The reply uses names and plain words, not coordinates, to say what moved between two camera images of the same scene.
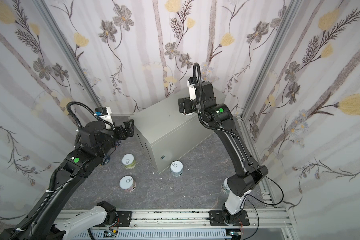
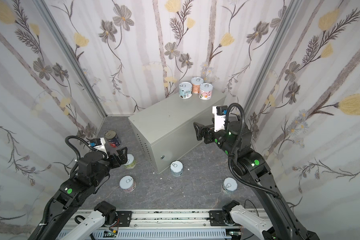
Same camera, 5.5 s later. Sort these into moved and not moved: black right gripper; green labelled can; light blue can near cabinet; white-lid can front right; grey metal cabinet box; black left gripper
Moved: black right gripper; black left gripper
Not moved: light blue can near cabinet; grey metal cabinet box; green labelled can; white-lid can front right
